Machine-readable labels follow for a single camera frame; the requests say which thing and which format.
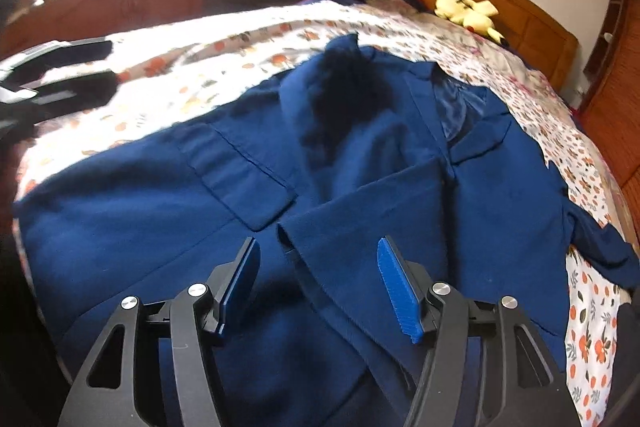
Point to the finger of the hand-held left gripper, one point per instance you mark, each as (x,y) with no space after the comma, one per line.
(80,49)
(85,89)

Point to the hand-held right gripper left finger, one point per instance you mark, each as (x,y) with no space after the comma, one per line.
(240,287)

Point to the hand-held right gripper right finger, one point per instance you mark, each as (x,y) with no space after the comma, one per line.
(397,292)

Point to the navy blue coat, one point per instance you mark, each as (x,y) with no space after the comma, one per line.
(150,207)

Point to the orange print bed sheet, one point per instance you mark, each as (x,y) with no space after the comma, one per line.
(200,57)

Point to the pink floral quilt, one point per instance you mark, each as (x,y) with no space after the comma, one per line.
(400,22)

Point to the wooden wardrobe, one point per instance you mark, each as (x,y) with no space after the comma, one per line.
(617,117)

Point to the yellow plush toy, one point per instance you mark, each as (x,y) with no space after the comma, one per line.
(467,14)

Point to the wooden headboard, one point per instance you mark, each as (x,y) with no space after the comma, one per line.
(520,2)

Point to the wooden open shelf unit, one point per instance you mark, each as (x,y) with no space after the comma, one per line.
(607,32)

